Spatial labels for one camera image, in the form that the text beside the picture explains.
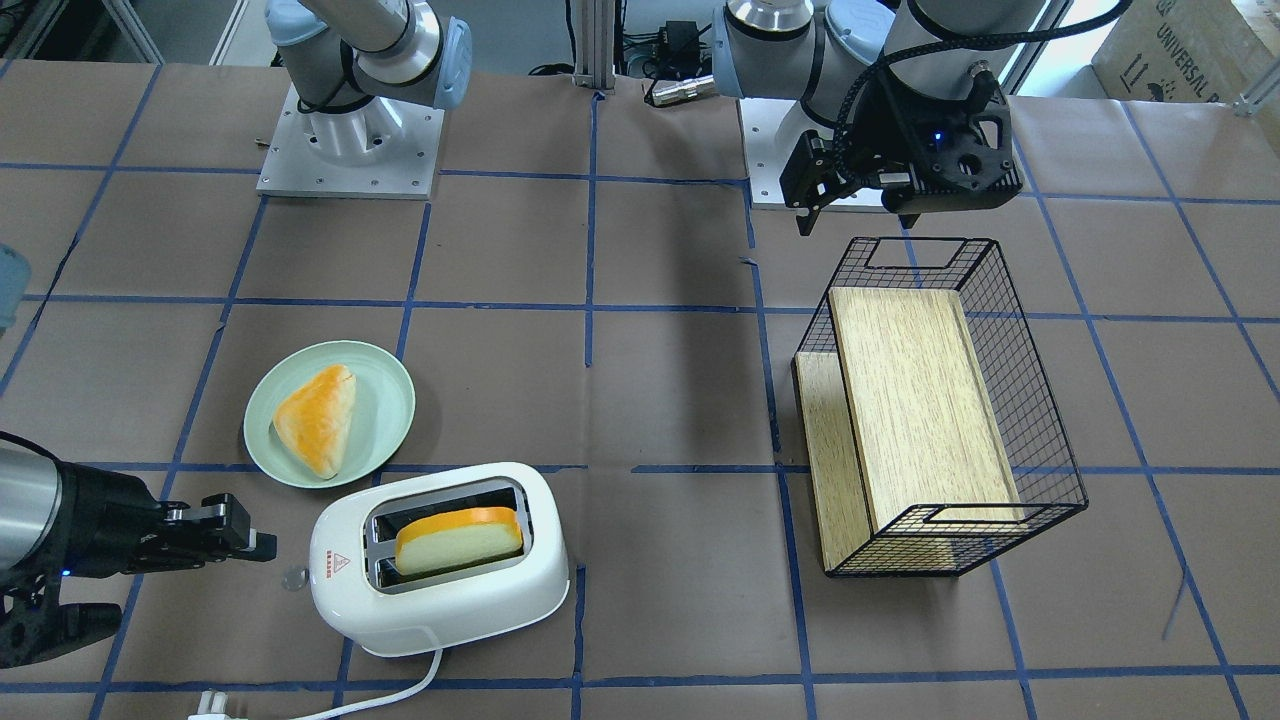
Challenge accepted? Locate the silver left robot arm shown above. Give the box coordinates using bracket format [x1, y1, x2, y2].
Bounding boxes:
[710, 1, 1129, 236]

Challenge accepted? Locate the orange-crusted toast slice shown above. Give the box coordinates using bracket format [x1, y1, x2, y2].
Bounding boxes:
[394, 506, 524, 577]

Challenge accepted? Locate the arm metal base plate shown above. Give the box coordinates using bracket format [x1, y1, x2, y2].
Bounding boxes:
[256, 88, 447, 201]
[739, 97, 901, 213]

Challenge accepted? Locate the light green round plate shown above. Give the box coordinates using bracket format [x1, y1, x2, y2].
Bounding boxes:
[242, 340, 416, 489]

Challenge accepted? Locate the cardboard box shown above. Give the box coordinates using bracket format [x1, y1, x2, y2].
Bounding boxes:
[1091, 1, 1279, 102]

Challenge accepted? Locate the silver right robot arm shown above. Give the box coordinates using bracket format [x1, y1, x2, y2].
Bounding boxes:
[3, 1, 474, 610]

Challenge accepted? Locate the white toaster power cord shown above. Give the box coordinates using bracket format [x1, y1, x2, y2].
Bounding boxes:
[189, 648, 445, 720]

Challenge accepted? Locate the black power supply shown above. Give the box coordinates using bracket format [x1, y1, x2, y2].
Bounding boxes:
[655, 20, 701, 77]

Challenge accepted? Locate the white two-slot toaster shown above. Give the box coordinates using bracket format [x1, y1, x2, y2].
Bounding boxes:
[310, 462, 570, 657]

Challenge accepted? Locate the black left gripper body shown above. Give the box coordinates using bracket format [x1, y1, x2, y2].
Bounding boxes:
[820, 60, 1023, 229]

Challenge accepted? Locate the triangular orange bread piece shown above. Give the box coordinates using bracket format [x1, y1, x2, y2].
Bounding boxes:
[271, 363, 357, 480]

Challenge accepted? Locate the aluminium frame post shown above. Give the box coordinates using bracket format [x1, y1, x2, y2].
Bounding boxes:
[570, 0, 620, 95]

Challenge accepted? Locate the black wire basket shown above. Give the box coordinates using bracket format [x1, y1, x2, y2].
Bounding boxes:
[792, 237, 1089, 578]

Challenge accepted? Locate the wooden board in basket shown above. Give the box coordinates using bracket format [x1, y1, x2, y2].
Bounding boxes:
[794, 287, 1027, 577]

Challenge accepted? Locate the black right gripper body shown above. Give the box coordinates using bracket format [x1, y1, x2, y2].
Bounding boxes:
[58, 462, 227, 578]

